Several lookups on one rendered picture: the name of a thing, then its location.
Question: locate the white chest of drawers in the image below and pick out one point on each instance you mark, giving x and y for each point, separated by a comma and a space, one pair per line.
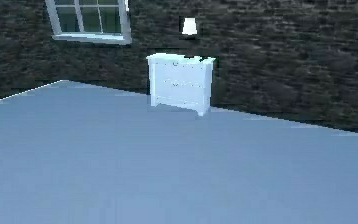
180, 83

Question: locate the white shade table lamp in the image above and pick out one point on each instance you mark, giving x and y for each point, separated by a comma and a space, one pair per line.
189, 26

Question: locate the white framed window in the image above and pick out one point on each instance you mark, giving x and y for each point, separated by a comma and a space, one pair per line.
87, 20

